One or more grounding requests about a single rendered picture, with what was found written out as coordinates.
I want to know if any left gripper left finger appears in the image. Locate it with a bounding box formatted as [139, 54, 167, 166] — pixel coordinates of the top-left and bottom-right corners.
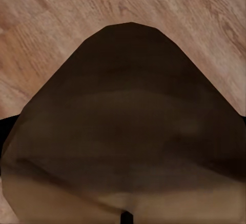
[0, 115, 19, 155]

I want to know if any pillar candle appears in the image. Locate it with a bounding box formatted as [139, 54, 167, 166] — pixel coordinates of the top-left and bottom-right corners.
[0, 22, 246, 224]

